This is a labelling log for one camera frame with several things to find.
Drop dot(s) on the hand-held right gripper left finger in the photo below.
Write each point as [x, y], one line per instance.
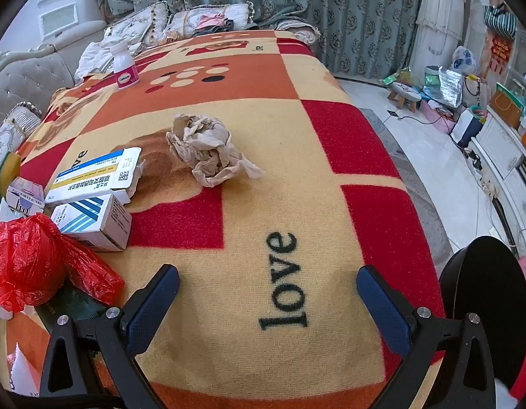
[154, 306]

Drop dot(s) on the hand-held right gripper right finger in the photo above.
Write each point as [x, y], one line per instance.
[384, 311]

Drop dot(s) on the green box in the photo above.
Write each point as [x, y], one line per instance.
[73, 304]

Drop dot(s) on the black trash bin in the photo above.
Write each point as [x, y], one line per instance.
[484, 281]

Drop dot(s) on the white box blue diagonal stripes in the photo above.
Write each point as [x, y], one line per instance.
[92, 221]

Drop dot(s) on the red plastic bag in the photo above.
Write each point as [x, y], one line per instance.
[24, 260]

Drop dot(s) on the white box yellow blue stripe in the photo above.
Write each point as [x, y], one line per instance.
[88, 174]

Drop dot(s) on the pale blue medicine box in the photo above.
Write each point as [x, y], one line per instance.
[26, 198]

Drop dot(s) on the beige paper tissue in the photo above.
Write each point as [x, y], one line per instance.
[203, 145]

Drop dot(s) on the white power strip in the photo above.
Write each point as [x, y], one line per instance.
[487, 187]

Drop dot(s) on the red orange printed blanket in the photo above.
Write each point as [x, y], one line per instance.
[246, 157]

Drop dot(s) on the white navy bag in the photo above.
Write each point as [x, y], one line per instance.
[465, 130]

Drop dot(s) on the yellow green object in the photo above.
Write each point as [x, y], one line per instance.
[9, 170]

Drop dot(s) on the pink storage box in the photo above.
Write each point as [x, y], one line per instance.
[437, 119]

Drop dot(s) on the white TV cabinet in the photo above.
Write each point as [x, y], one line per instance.
[501, 145]

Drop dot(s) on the small wooden stool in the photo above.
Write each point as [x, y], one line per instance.
[404, 89]

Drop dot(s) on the grey embroidered pillow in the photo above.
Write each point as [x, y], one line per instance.
[9, 136]

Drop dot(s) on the green foil packets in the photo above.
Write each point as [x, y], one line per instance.
[397, 77]

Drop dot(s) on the silver foil bag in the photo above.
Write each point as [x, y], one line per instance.
[448, 85]

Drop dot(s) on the white bottle pink label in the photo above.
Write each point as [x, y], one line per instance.
[124, 72]

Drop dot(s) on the orange gift bag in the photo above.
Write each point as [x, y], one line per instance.
[505, 106]

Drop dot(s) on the white crumpled cloth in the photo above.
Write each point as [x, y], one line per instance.
[95, 57]

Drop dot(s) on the white blue plastic bag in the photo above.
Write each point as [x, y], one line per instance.
[464, 60]

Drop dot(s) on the fringed embroidered pillow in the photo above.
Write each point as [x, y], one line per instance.
[131, 30]

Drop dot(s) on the red hanging decoration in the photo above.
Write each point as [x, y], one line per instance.
[499, 51]

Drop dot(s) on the folded clothes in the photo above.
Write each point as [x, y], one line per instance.
[212, 23]

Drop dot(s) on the green patterned curtain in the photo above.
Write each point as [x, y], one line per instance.
[331, 17]

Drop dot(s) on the beige frilled pillow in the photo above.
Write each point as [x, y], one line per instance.
[241, 15]

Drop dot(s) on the striped tote bag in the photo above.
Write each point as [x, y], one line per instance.
[499, 21]

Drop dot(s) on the white lace cover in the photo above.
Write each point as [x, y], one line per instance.
[442, 0]

